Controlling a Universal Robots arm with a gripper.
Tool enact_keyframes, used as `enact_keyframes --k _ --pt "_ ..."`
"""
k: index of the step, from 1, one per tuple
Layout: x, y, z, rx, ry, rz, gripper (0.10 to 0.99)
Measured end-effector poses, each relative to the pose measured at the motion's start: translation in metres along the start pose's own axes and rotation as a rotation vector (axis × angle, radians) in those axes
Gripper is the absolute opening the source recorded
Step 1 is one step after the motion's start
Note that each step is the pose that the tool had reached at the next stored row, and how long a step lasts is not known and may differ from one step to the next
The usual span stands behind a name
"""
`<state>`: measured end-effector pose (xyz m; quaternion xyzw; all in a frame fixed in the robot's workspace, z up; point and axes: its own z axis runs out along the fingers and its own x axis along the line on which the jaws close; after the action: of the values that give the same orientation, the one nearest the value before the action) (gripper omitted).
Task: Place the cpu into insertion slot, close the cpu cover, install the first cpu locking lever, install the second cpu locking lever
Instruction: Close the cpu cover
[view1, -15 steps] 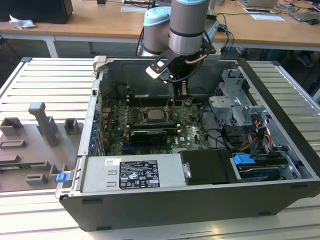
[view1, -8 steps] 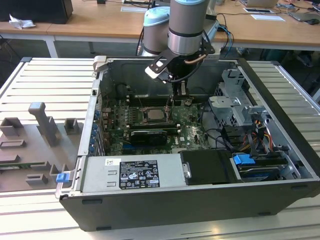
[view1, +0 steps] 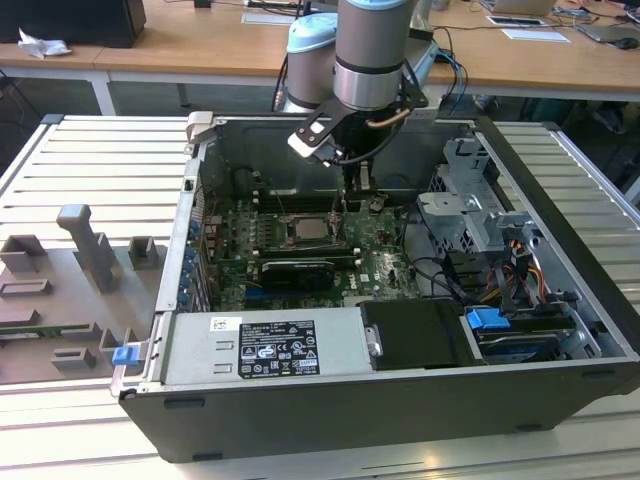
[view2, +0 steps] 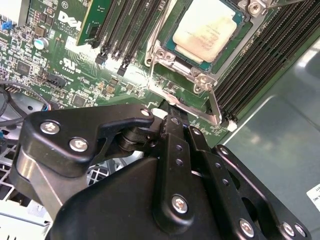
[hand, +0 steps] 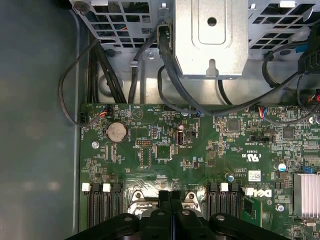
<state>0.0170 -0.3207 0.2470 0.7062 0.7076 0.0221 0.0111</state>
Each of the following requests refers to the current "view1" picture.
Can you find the silver CPU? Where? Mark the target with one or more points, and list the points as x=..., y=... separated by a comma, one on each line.
x=310, y=230

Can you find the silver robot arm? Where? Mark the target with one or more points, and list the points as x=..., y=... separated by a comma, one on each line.
x=370, y=50

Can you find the black RAM slot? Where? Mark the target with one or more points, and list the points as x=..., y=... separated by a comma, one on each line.
x=300, y=248
x=300, y=255
x=300, y=196
x=300, y=205

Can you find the CPU socket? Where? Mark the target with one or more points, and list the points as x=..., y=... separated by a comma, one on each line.
x=287, y=235

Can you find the silver metal drive cage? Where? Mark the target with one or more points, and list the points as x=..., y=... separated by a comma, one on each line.
x=450, y=225

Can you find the green motherboard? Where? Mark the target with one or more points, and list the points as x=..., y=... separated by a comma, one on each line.
x=380, y=270

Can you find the white and blue sheet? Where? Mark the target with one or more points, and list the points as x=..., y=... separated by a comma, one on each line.
x=265, y=18

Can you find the black graphics card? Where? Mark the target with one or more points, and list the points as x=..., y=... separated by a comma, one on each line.
x=297, y=275

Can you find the grey case release latch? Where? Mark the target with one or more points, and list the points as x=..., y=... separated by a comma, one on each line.
x=200, y=125

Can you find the wooden desk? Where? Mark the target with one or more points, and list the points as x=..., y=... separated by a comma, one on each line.
x=200, y=40

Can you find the white-framed dark tablet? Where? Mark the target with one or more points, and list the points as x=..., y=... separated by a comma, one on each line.
x=515, y=21

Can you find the small black box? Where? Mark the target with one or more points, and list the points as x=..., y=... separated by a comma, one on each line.
x=202, y=4

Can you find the white paper sheet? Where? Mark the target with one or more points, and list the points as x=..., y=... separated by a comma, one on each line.
x=535, y=36

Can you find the open silver laptop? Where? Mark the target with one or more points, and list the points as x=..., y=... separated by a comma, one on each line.
x=525, y=6

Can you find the blue disk carrier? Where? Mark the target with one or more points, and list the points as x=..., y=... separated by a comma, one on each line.
x=487, y=318

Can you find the silver power supply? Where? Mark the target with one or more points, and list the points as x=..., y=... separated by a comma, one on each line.
x=200, y=350

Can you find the closed grey laptop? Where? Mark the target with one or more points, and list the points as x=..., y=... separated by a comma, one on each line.
x=605, y=32

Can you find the black PC case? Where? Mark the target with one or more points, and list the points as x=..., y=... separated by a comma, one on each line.
x=350, y=420

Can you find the black computer mouse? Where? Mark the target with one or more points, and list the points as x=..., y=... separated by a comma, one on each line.
x=624, y=44

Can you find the black computer box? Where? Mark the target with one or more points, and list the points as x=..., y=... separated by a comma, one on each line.
x=75, y=20

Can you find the blue case latch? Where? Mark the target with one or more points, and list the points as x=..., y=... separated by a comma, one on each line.
x=125, y=356

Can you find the crumpled white paper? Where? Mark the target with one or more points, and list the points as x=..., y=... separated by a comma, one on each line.
x=42, y=46

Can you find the grey-brown parts rack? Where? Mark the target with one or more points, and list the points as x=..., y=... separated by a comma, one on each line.
x=50, y=300

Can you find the green RAM stick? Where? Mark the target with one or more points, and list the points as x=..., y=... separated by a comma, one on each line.
x=30, y=331

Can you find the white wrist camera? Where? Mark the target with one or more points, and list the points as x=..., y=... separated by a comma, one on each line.
x=302, y=145

